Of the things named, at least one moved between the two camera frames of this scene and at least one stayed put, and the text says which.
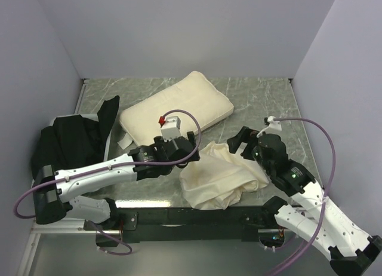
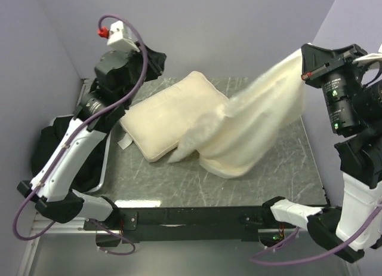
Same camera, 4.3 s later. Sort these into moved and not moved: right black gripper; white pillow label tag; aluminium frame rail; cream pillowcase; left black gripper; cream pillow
Moved: left black gripper; right black gripper; cream pillowcase
Not moved: aluminium frame rail; white pillow label tag; cream pillow
